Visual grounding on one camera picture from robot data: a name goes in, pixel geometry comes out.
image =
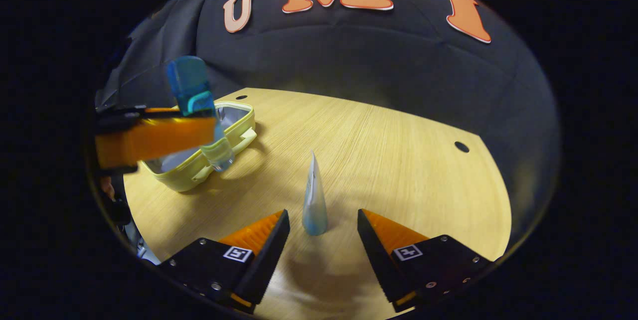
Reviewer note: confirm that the white blue skin care tube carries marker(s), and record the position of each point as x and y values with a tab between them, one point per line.
315	205

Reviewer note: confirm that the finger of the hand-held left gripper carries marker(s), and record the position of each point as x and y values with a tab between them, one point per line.
119	118
154	140

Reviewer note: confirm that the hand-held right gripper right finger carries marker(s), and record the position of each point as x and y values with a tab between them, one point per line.
379	255

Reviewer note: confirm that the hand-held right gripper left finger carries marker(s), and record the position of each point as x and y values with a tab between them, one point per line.
266	255

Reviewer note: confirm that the clear bottle with blue cap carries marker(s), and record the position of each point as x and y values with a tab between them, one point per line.
192	85

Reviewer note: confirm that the pale yellow suitcase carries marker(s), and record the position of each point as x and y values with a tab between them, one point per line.
194	173

